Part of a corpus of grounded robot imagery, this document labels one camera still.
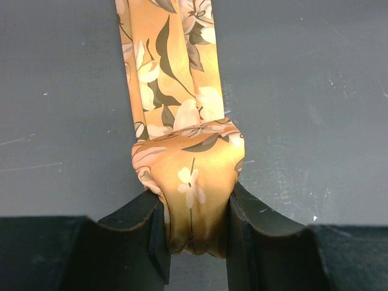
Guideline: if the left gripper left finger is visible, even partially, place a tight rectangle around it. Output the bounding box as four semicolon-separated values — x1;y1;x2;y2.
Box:
59;190;171;290

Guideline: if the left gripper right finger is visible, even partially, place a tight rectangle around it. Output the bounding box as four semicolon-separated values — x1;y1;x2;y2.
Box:
226;183;330;290

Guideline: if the orange patterned tie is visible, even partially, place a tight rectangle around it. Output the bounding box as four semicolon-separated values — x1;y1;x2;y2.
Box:
116;1;245;258

